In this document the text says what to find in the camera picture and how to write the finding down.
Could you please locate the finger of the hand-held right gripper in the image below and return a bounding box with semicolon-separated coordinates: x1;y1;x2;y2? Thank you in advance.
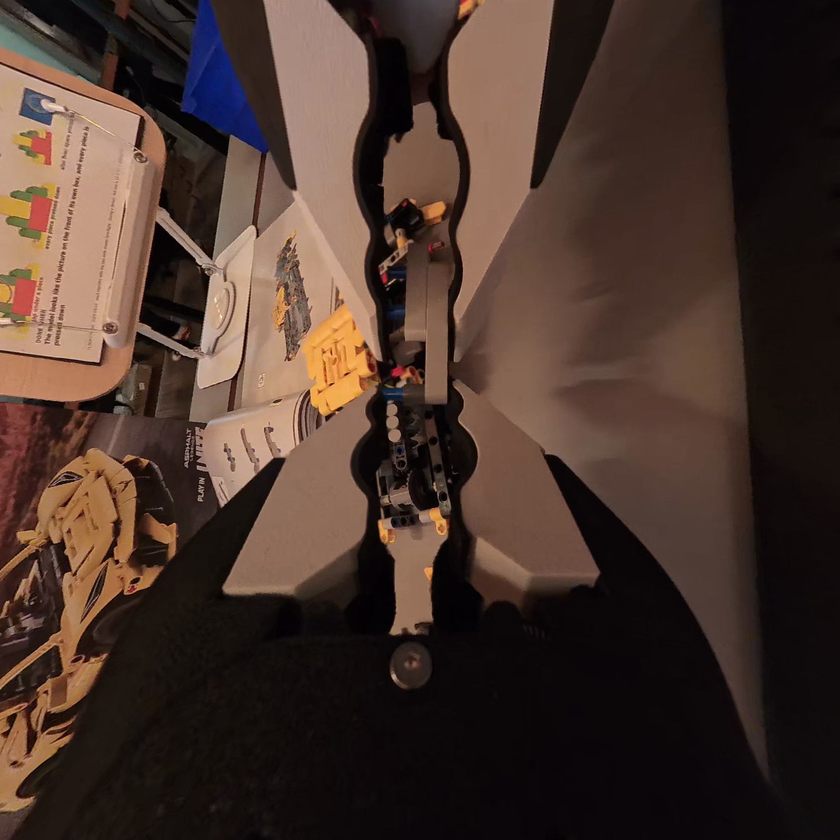
445;0;616;365
210;0;388;368

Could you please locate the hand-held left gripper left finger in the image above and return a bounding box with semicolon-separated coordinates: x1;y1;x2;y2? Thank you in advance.
222;386;383;599

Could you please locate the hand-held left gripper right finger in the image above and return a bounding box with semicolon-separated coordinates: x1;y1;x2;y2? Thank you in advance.
449;379;601;610

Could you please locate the partly built yellow toy car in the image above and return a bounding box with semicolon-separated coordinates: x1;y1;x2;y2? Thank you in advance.
303;197;462;547

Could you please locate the grey angled toy beam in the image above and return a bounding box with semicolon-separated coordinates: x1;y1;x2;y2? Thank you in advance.
402;244;454;406

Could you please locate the grey desk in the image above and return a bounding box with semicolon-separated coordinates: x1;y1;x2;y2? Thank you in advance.
217;0;773;783

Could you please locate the blue plastic bin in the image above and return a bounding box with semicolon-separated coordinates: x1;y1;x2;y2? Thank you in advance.
179;0;271;156

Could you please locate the open instruction booklet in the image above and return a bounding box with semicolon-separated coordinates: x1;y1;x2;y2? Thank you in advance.
205;199;383;508

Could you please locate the wooden document stand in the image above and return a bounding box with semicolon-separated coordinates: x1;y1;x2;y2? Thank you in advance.
0;49;258;403

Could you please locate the toy car box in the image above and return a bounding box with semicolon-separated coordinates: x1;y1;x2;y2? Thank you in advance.
0;402;222;840

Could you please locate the printed instruction sheet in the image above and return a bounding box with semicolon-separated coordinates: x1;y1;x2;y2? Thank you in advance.
0;62;147;366

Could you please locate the black blurred object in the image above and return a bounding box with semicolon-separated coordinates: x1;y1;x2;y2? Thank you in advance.
721;0;840;840

